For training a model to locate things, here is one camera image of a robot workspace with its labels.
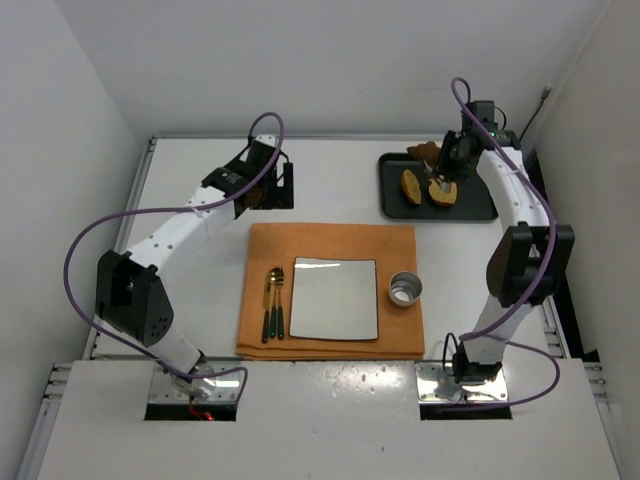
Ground dark brown bread piece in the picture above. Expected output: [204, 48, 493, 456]
[407, 141, 441, 169]

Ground metal serving tongs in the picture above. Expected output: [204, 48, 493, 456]
[422, 160, 451, 193]

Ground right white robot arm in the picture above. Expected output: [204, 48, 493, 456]
[435, 101, 575, 383]

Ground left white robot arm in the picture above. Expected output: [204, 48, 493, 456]
[95, 135, 293, 399]

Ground bread slice middle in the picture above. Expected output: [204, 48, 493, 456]
[428, 178, 458, 207]

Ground bread slice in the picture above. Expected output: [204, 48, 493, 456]
[428, 178, 458, 207]
[400, 169, 422, 205]

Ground bread slice left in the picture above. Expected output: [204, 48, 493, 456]
[400, 169, 422, 205]

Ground black tray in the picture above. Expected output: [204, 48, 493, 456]
[378, 153, 498, 223]

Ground white square plate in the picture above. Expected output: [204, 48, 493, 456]
[289, 257, 379, 342]

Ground metal cup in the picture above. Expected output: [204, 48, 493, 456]
[389, 271, 423, 308]

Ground orange cloth placemat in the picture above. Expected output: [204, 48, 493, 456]
[235, 223, 425, 360]

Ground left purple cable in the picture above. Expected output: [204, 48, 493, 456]
[63, 112, 286, 401]

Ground gold spoon green handle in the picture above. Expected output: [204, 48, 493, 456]
[268, 267, 283, 338]

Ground gold fork green handle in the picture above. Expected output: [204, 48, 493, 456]
[275, 267, 285, 340]

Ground gold knife green handle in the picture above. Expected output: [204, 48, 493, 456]
[261, 272, 271, 344]

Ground black wall cable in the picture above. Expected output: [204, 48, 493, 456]
[512, 87, 551, 151]

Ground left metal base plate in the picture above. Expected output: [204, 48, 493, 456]
[148, 361, 244, 406]

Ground metal base plate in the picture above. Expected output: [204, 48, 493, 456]
[148, 361, 244, 406]
[415, 361, 509, 406]

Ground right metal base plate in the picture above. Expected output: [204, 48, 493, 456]
[415, 361, 509, 406]

